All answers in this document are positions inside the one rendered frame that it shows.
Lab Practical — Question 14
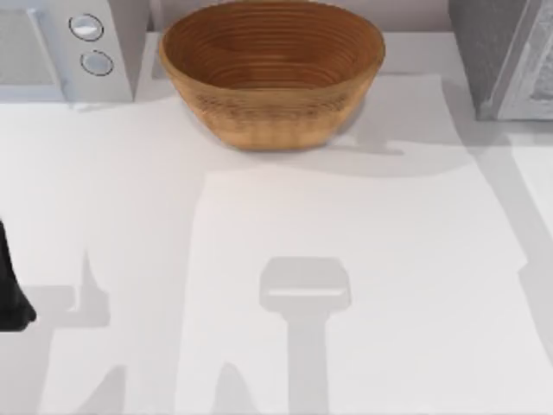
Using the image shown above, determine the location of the brown woven basket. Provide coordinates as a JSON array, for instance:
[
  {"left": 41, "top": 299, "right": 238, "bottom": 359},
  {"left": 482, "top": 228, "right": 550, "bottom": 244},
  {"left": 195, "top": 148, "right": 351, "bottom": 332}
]
[{"left": 158, "top": 0, "right": 387, "bottom": 151}]

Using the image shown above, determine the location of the plain microwave knob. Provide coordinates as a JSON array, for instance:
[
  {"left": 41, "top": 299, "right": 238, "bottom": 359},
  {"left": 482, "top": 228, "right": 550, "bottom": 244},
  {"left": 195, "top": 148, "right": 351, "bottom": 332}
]
[{"left": 79, "top": 48, "right": 115, "bottom": 77}]

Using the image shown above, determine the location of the microwave knob with white bar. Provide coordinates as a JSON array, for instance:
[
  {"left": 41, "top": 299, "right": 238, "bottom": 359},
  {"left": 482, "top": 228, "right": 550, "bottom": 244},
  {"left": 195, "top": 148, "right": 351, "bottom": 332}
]
[{"left": 67, "top": 12, "right": 105, "bottom": 43}]

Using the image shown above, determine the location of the pale microwave oven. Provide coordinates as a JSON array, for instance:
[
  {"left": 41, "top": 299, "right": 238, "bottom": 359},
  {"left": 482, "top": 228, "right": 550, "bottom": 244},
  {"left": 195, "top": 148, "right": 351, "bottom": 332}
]
[{"left": 0, "top": 0, "right": 151, "bottom": 104}]

